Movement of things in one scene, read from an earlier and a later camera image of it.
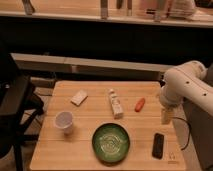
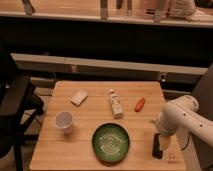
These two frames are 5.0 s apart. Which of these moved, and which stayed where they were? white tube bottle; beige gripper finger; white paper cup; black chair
Moved: beige gripper finger
Stayed: black chair; white paper cup; white tube bottle
